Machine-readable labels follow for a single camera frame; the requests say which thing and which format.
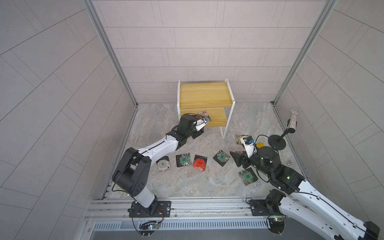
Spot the dark green tea bag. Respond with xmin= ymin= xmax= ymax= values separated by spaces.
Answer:
xmin=239 ymin=167 xmax=258 ymax=186

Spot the green label tea bag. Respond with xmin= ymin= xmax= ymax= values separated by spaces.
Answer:
xmin=213 ymin=150 xmax=231 ymax=167

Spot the yellow label tea bag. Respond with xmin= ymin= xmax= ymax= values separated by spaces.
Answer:
xmin=236 ymin=135 xmax=248 ymax=145

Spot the floral tea bag shelf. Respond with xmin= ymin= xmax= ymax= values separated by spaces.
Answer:
xmin=198 ymin=111 xmax=209 ymax=118

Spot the black green tea bag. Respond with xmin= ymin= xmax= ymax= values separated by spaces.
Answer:
xmin=176 ymin=153 xmax=192 ymax=168

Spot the red tea bag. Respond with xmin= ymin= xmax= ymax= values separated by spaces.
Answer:
xmin=193 ymin=155 xmax=208 ymax=171

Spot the white label tea bag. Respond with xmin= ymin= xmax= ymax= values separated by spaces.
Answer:
xmin=156 ymin=156 xmax=171 ymax=172

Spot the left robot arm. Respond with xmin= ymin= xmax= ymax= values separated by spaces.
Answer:
xmin=112 ymin=111 xmax=211 ymax=210

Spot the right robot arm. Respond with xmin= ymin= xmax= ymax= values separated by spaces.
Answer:
xmin=230 ymin=147 xmax=380 ymax=240

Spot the wooden two-tier shelf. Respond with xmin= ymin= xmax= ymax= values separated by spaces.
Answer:
xmin=177 ymin=79 xmax=236 ymax=138

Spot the right circuit board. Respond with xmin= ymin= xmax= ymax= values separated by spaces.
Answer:
xmin=267 ymin=217 xmax=285 ymax=235

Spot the circuit board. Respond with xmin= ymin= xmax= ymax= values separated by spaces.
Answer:
xmin=267 ymin=217 xmax=285 ymax=235
xmin=139 ymin=221 xmax=161 ymax=238

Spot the left circuit board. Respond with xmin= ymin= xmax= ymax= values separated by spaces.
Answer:
xmin=139 ymin=221 xmax=161 ymax=238

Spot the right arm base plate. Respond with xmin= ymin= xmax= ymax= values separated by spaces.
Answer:
xmin=247 ymin=200 xmax=283 ymax=217

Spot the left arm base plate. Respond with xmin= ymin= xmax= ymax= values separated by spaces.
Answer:
xmin=128 ymin=201 xmax=172 ymax=218

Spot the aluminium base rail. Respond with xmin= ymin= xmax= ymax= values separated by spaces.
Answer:
xmin=79 ymin=198 xmax=268 ymax=240

